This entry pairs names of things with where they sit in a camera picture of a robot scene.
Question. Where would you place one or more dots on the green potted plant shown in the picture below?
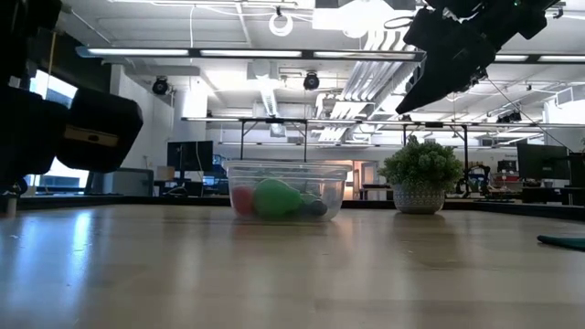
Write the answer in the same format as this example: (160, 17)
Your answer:
(420, 169)

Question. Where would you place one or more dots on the black ceiling-mounted camera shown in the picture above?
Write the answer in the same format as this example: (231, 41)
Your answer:
(311, 81)
(160, 85)
(477, 77)
(509, 116)

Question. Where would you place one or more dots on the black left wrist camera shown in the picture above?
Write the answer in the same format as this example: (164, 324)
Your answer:
(100, 119)

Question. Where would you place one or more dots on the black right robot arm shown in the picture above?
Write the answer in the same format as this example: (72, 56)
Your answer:
(539, 13)

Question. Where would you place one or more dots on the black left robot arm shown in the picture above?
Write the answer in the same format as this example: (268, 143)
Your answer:
(27, 123)

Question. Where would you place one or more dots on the green toy pear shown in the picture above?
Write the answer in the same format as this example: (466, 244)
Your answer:
(276, 198)

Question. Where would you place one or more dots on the clear plastic tupperware container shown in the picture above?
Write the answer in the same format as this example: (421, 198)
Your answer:
(288, 171)

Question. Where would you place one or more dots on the red toy strawberry green leaves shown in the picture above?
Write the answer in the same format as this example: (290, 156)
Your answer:
(242, 200)

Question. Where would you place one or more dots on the small dark toy berry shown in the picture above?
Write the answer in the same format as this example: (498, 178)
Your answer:
(316, 208)

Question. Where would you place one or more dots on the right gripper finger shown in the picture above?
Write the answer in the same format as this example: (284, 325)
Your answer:
(448, 73)

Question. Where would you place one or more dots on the black computer monitor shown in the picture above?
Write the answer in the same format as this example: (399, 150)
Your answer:
(577, 170)
(543, 161)
(189, 155)

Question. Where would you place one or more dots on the white post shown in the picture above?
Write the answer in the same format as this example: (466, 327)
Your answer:
(11, 206)

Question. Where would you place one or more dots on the large office window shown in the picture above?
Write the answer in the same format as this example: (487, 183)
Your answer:
(59, 87)

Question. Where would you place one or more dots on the dark green cloth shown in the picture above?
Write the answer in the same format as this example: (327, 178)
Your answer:
(564, 242)

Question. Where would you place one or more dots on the black background robot arm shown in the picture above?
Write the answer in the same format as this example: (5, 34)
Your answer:
(475, 179)

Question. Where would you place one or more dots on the black metal rig frame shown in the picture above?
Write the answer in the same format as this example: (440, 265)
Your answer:
(251, 53)

